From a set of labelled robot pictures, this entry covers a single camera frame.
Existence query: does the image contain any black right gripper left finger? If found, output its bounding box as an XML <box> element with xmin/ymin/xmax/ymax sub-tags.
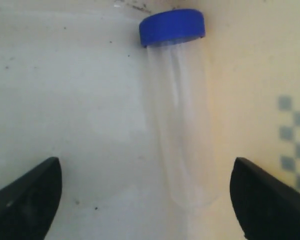
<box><xmin>0</xmin><ymin>157</ymin><xmax>63</xmax><ymax>240</ymax></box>

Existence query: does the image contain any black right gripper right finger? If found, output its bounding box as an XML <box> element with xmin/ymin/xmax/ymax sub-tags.
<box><xmin>229</xmin><ymin>157</ymin><xmax>300</xmax><ymax>240</ymax></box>

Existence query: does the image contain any blue-capped tube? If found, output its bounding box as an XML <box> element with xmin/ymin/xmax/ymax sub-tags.
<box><xmin>138</xmin><ymin>8</ymin><xmax>214</xmax><ymax>209</ymax></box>

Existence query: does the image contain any cream plastic bin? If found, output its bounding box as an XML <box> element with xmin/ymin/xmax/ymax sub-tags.
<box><xmin>0</xmin><ymin>0</ymin><xmax>300</xmax><ymax>240</ymax></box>

